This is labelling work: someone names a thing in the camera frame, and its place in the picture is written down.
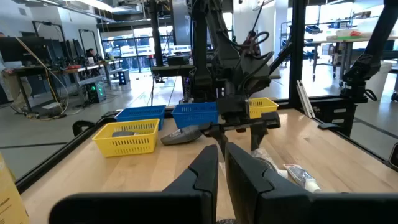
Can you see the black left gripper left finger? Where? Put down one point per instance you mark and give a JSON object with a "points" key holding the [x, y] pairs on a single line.
{"points": [[192, 199]]}

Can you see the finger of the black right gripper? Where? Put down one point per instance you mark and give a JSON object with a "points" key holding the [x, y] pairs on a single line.
{"points": [[258, 130], [219, 133]]}

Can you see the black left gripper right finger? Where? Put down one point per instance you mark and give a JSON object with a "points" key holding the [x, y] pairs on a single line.
{"points": [[264, 199]]}

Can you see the black disc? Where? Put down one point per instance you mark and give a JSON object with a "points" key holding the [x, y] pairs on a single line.
{"points": [[264, 161]]}

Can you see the grey toiletry tube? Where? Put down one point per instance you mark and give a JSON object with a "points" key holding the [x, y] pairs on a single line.
{"points": [[182, 136], [122, 134]]}

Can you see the white toothpaste tube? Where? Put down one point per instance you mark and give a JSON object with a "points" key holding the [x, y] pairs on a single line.
{"points": [[300, 175]]}

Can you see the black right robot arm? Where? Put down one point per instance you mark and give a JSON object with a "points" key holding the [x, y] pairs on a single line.
{"points": [[227, 62]]}

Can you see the yellow plastic basket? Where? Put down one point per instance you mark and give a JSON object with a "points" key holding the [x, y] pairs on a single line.
{"points": [[264, 107], [124, 146]]}

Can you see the blue plastic basket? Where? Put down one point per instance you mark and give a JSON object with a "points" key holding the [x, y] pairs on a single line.
{"points": [[192, 115], [143, 113]]}

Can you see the silver aluminium bar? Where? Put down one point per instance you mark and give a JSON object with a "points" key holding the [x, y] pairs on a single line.
{"points": [[304, 98]]}

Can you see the person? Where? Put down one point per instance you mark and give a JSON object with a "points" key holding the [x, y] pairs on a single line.
{"points": [[91, 53], [252, 42]]}

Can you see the black box with white labels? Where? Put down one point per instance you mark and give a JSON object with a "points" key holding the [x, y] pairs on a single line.
{"points": [[339, 116]]}

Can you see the blue-lit box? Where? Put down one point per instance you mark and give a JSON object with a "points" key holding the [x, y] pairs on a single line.
{"points": [[123, 77]]}

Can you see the workbench with bins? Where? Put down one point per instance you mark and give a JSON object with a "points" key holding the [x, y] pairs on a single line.
{"points": [[342, 39]]}

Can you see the computer tower with green light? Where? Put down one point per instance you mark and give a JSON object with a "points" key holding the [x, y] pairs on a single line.
{"points": [[94, 91]]}

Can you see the black diagonal stand beam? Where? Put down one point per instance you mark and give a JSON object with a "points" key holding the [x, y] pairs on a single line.
{"points": [[370, 53]]}

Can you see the yellow wipes canister white lid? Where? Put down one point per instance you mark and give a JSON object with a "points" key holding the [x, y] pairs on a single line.
{"points": [[9, 193]]}

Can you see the desk with black monitors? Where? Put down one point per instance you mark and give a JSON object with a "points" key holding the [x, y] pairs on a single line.
{"points": [[37, 53]]}

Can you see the black aluminium table frame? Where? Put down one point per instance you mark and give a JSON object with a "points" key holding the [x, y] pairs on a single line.
{"points": [[297, 62]]}

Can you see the black table-edge camera mount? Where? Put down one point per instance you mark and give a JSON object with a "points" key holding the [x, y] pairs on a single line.
{"points": [[81, 126]]}

